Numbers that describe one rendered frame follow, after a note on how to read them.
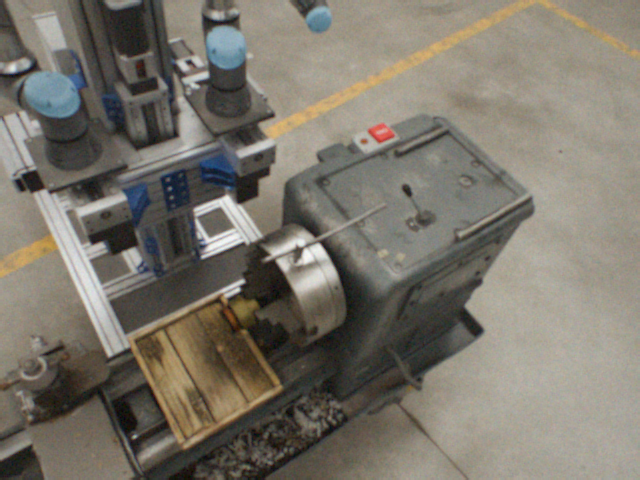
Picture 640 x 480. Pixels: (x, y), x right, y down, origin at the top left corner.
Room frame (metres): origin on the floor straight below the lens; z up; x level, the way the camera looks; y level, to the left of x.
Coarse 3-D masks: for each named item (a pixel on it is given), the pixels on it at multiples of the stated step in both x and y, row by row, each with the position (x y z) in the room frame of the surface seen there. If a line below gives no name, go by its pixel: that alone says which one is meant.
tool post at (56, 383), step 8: (64, 368) 0.43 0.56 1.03; (56, 376) 0.38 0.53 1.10; (64, 376) 0.39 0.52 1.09; (48, 384) 0.36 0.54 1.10; (56, 384) 0.37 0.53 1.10; (64, 384) 0.38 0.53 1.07; (32, 392) 0.34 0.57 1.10; (40, 392) 0.34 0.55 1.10; (48, 392) 0.35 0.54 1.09; (56, 392) 0.36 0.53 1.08; (64, 392) 0.36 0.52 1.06; (40, 400) 0.33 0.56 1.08; (48, 400) 0.34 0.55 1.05; (56, 400) 0.35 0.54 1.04
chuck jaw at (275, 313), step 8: (272, 304) 0.66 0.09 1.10; (280, 304) 0.66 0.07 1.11; (256, 312) 0.63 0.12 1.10; (264, 312) 0.63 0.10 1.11; (272, 312) 0.63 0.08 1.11; (280, 312) 0.64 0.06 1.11; (288, 312) 0.64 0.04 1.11; (256, 320) 0.62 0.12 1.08; (264, 320) 0.61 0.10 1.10; (272, 320) 0.61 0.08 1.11; (280, 320) 0.61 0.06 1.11; (288, 320) 0.61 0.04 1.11; (296, 320) 0.62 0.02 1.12; (272, 328) 0.60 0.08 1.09; (280, 328) 0.60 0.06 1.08; (288, 328) 0.59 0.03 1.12; (296, 328) 0.59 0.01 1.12; (312, 328) 0.60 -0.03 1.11; (288, 336) 0.58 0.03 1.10; (296, 336) 0.59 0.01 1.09
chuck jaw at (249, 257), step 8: (264, 240) 0.79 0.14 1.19; (248, 256) 0.74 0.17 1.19; (256, 256) 0.74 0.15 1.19; (248, 264) 0.73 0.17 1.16; (256, 264) 0.72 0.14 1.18; (264, 264) 0.73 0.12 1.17; (248, 272) 0.71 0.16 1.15; (256, 272) 0.71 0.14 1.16; (264, 272) 0.72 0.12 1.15; (248, 280) 0.69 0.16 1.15; (256, 280) 0.70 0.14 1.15; (264, 280) 0.70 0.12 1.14; (272, 280) 0.71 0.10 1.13; (240, 288) 0.68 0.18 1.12; (248, 288) 0.67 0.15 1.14; (256, 288) 0.68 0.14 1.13; (264, 288) 0.69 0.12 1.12; (248, 296) 0.66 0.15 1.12
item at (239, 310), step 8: (240, 296) 0.66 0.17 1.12; (232, 304) 0.63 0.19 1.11; (240, 304) 0.63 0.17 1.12; (248, 304) 0.64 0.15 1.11; (256, 304) 0.65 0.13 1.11; (224, 312) 0.61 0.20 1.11; (232, 312) 0.61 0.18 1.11; (240, 312) 0.61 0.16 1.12; (248, 312) 0.62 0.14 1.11; (224, 320) 0.61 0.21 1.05; (232, 320) 0.59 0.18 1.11; (240, 320) 0.60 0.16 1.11; (248, 320) 0.60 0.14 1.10; (232, 328) 0.58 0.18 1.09; (240, 328) 0.59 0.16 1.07
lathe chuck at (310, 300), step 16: (256, 240) 0.79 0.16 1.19; (272, 240) 0.78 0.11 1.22; (288, 240) 0.78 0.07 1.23; (288, 256) 0.73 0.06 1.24; (304, 256) 0.73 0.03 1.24; (272, 272) 0.71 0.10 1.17; (288, 272) 0.68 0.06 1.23; (304, 272) 0.69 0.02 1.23; (320, 272) 0.71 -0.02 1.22; (288, 288) 0.66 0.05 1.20; (304, 288) 0.66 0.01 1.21; (320, 288) 0.67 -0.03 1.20; (288, 304) 0.65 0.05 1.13; (304, 304) 0.63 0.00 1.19; (320, 304) 0.64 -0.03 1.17; (304, 320) 0.60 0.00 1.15; (320, 320) 0.62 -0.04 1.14; (304, 336) 0.59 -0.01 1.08
